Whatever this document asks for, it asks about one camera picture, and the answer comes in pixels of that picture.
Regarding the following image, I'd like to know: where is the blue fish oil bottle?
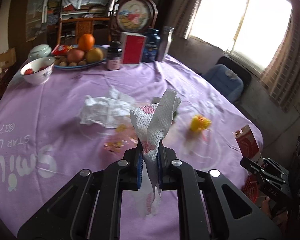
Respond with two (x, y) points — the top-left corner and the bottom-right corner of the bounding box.
(142, 28), (160, 63)

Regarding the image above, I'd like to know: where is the blue fruit plate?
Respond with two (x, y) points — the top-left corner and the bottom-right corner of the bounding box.
(52, 45), (107, 71)

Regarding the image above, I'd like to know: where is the white plastic bag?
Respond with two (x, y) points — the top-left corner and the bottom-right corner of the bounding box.
(79, 88), (136, 128)

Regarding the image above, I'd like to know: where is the yellow pear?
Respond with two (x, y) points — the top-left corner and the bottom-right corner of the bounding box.
(85, 48), (104, 64)

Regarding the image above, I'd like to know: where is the round framed embroidery picture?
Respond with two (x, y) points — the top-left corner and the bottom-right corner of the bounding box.
(109, 0), (158, 40)

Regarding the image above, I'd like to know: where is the purple tablecloth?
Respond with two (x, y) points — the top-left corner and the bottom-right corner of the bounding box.
(0, 56), (263, 234)

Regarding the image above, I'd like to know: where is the white patterned paper towel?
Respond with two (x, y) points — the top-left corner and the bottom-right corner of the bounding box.
(129, 89), (181, 217)

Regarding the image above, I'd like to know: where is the white floral bowl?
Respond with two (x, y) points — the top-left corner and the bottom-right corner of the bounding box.
(20, 56), (56, 86)

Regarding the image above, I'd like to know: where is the red flat box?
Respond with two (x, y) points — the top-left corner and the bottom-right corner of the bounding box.
(120, 32), (146, 64)

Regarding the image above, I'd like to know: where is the silver metal bottle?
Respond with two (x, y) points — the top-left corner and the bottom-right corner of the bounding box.
(156, 26), (174, 62)

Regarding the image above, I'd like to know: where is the dark supplement bottle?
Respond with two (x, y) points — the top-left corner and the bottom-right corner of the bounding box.
(107, 41), (122, 70)

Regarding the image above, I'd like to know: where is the white lidded ceramic pot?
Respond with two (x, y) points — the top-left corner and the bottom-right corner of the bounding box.
(28, 44), (52, 61)

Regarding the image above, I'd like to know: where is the red plastic mesh basket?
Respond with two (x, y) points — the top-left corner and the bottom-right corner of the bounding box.
(241, 174), (259, 203)

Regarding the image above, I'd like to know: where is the blue cushioned office chair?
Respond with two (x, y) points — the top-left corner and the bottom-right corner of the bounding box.
(202, 56), (252, 103)

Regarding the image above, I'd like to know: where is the red apple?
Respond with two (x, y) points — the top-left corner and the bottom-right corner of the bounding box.
(67, 48), (85, 63)

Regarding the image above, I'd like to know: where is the yellow foam fruit net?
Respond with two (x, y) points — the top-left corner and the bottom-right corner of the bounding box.
(190, 114), (212, 132)

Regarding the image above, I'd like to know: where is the red paper carton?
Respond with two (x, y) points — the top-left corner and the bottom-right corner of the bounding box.
(235, 125), (264, 167)

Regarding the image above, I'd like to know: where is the orange fruit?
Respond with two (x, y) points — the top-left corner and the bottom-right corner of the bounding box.
(77, 34), (95, 52)

